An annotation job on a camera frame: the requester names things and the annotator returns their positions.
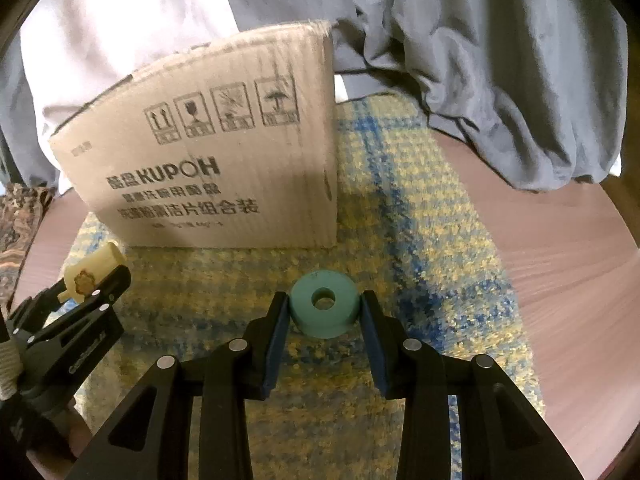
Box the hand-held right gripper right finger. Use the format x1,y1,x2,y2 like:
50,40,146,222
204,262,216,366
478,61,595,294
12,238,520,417
359,290,577,480

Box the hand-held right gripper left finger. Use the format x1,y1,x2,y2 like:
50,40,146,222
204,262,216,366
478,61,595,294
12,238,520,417
70,291,291,480

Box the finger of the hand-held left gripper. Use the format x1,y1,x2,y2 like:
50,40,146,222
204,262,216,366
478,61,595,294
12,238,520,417
9,281,72,335
29,265,133,357

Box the cream plastic toy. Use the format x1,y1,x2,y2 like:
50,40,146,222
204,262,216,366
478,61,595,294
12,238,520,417
57,240,127,305

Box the green ring toy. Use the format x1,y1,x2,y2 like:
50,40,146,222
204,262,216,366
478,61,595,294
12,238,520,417
289,270,360,339

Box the printed cardboard box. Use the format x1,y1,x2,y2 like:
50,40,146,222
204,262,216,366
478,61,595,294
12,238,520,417
48,18,339,251

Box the person's left hand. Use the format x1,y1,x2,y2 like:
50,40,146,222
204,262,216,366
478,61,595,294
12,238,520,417
0,341,24,400

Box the brown patterned cloth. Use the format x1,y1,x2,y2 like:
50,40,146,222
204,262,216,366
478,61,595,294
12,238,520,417
0,184,57,307

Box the yellow and blue plaid mat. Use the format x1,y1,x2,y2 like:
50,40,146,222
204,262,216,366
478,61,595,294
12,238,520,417
62,92,547,480

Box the white draped cloth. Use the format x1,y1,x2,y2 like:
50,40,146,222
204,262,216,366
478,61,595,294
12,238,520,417
17,0,351,197

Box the grey draped cloth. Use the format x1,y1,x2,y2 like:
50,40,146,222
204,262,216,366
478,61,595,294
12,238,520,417
0,0,629,194

